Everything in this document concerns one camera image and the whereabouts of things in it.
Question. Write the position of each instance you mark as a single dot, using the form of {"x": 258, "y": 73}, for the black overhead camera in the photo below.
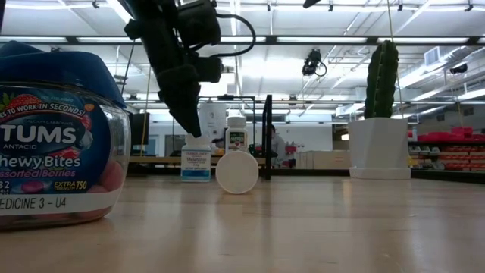
{"x": 312, "y": 62}

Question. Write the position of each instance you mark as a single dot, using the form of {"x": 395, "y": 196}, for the white faceted plant pot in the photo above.
{"x": 379, "y": 148}

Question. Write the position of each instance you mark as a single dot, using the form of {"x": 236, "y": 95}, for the tall green cactus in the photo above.
{"x": 380, "y": 83}

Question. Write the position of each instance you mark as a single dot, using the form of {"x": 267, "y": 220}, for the person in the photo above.
{"x": 279, "y": 146}

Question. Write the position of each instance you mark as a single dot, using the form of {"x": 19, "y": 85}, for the red grey storage bin rack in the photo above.
{"x": 454, "y": 151}

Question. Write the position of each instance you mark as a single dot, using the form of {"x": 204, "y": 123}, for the white melatonin bottle blue label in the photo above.
{"x": 196, "y": 163}

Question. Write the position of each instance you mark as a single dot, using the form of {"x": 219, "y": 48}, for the blue Tums antacid bottle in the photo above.
{"x": 49, "y": 151}

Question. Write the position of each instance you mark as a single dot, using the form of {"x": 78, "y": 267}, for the orange pill vial white cap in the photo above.
{"x": 236, "y": 172}

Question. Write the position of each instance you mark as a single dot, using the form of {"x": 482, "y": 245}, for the grey air vent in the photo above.
{"x": 433, "y": 56}

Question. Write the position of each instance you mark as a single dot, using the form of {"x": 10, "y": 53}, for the black background computer monitor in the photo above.
{"x": 140, "y": 129}

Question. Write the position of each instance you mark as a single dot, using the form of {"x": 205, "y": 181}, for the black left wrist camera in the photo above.
{"x": 210, "y": 70}

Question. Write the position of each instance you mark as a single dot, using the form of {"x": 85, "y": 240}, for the wooden shelf board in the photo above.
{"x": 159, "y": 160}

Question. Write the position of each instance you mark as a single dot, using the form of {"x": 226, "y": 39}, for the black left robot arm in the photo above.
{"x": 201, "y": 22}

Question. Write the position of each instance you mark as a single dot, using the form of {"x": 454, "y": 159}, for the white aspirin bottle green label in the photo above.
{"x": 236, "y": 136}

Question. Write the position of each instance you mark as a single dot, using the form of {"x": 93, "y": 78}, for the white background column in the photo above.
{"x": 212, "y": 117}

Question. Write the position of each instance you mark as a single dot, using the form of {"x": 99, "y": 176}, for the beige background cabinets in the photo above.
{"x": 322, "y": 159}

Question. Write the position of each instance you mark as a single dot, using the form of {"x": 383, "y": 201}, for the black ceiling fixture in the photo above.
{"x": 459, "y": 68}

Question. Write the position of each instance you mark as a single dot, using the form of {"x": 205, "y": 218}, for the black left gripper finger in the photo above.
{"x": 183, "y": 98}

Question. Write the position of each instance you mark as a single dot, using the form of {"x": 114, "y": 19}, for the black metal shelf frame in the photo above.
{"x": 267, "y": 132}

